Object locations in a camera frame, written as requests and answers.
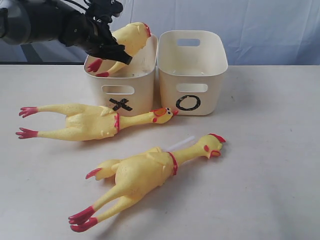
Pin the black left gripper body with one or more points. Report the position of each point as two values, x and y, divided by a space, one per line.
92 36

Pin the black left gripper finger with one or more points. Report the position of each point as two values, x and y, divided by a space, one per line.
111 52

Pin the headless rubber chicken body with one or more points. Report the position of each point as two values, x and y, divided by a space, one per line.
134 37

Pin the whole rubber chicken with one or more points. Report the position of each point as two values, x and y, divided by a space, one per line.
88 122
137 176

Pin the chicken leg with white tube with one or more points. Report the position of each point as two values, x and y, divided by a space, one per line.
104 169

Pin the whole rubber chicken front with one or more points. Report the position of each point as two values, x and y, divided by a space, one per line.
137 176

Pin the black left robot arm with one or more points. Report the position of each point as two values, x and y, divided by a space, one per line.
31 21

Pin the cream bin marked X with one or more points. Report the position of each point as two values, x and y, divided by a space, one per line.
129 91

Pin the cream bin marked O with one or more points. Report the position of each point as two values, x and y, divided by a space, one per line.
191 67

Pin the blue-grey backdrop curtain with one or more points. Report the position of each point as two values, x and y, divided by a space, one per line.
253 32

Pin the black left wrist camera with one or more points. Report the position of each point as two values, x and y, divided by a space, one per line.
109 8

